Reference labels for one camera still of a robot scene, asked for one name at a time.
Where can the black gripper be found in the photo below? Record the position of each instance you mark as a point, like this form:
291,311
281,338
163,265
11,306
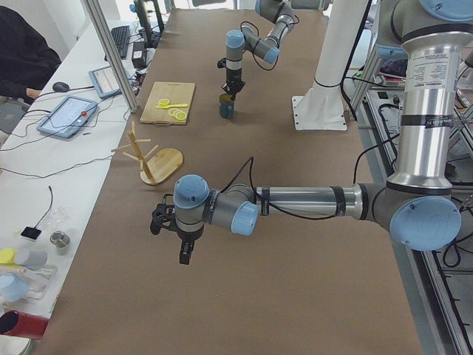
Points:
185,237
233,76

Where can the blue cup yellow inside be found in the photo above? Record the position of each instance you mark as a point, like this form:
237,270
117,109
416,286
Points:
226,105

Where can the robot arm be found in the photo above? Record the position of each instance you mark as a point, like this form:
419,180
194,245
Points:
246,39
414,204

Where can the wooden cup storage rack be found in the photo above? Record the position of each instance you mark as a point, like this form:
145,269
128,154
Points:
157,165

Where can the small metal cup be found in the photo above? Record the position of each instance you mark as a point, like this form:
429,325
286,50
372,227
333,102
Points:
61,242

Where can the grey cup on tray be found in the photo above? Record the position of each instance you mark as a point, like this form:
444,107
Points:
29,258

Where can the yellow cup on tray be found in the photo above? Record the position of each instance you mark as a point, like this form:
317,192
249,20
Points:
7,256

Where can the yellow plastic knife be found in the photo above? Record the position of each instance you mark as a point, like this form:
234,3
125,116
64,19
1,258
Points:
176,106

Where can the lemon slice top right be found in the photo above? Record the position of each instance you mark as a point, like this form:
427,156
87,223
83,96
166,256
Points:
180,115

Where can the lemon slice middle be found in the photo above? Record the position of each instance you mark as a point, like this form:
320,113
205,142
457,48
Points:
178,114

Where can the bamboo cutting board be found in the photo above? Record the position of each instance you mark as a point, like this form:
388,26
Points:
177,93

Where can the lemon slice front left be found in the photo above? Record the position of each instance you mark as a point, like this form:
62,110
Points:
162,103

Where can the black keyboard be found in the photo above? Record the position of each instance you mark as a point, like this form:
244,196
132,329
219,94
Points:
120,36

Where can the teach pendant far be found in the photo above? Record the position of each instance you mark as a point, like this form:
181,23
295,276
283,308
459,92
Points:
104,81

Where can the teach pendant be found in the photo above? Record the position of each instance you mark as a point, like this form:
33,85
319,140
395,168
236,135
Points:
104,81
68,117

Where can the teach pendant near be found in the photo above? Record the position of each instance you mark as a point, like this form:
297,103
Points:
68,117

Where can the black computer mouse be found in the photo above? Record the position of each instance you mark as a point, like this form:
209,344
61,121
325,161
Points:
60,86

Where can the red cylinder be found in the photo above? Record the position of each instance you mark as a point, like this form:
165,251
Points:
19,324

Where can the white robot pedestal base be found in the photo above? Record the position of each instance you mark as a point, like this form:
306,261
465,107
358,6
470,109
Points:
321,108

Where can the aluminium frame post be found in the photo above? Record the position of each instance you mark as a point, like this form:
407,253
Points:
100,24

